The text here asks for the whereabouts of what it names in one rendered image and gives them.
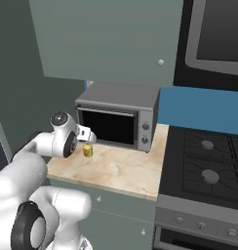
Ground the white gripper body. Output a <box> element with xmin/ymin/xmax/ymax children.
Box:
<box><xmin>79</xmin><ymin>129</ymin><xmax>98</xmax><ymax>145</ymax></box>

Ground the yellow mustard jar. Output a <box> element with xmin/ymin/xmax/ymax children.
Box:
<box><xmin>83</xmin><ymin>143</ymin><xmax>94</xmax><ymax>159</ymax></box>

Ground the grey toaster oven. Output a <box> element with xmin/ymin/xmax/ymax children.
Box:
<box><xmin>74</xmin><ymin>81</ymin><xmax>162</xmax><ymax>154</ymax></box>

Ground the grey-green drawer front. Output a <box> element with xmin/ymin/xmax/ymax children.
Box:
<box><xmin>44</xmin><ymin>177</ymin><xmax>157</xmax><ymax>226</ymax></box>

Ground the grey-green base cupboard door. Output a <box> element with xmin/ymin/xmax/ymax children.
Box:
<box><xmin>81</xmin><ymin>209</ymin><xmax>156</xmax><ymax>250</ymax></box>

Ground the black gas hob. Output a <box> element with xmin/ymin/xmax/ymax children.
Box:
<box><xmin>159</xmin><ymin>125</ymin><xmax>238</xmax><ymax>212</ymax></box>

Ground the black microwave oven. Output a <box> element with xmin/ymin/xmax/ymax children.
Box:
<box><xmin>173</xmin><ymin>0</ymin><xmax>238</xmax><ymax>93</ymax></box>

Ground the grey-green wall cupboard door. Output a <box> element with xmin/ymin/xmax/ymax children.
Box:
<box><xmin>28</xmin><ymin>0</ymin><xmax>184</xmax><ymax>88</ymax></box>

